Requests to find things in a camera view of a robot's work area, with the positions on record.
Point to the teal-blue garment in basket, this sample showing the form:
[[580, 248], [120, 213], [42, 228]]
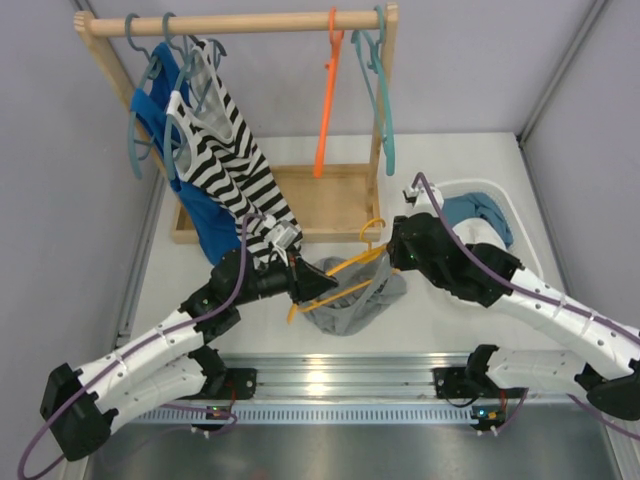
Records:
[[477, 205]]

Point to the blue tank top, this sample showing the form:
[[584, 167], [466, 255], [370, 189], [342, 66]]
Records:
[[214, 225]]

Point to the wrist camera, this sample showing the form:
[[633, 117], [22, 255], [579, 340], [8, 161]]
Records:
[[280, 234], [422, 195]]

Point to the orange plastic hanger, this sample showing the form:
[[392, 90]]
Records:
[[335, 39]]

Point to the aluminium mounting rail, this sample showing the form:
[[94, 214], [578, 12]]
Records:
[[345, 378]]

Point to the teal plastic hanger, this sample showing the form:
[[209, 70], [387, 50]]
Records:
[[369, 53]]

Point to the white garment in basket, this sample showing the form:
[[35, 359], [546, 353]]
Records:
[[475, 231]]

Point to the grey-blue hanger far left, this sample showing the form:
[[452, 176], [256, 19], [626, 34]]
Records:
[[139, 149]]

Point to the grey-blue hanger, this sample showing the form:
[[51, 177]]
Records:
[[188, 69], [139, 149]]

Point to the slotted grey cable duct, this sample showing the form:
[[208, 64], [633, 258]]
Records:
[[324, 414]]

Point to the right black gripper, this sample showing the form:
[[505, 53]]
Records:
[[395, 248]]

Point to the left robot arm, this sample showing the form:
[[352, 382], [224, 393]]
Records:
[[84, 406]]

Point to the white plastic laundry basket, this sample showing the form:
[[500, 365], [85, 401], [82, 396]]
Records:
[[522, 246]]

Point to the yellow plastic hanger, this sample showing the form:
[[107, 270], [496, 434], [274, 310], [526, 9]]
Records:
[[367, 256]]

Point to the wooden clothes rack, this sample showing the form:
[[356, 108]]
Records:
[[330, 209]]

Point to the black white striped tank top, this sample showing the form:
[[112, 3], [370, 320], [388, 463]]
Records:
[[222, 157]]

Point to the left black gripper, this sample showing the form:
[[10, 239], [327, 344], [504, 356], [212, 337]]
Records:
[[295, 279]]

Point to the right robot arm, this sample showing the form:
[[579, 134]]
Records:
[[598, 359]]

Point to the aluminium corner post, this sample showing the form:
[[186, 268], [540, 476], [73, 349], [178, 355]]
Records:
[[578, 40]]

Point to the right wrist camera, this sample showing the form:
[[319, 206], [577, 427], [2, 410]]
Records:
[[422, 195]]

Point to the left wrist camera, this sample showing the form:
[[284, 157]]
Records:
[[280, 234]]

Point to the grey tank top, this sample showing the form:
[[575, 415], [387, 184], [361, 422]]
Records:
[[354, 312]]

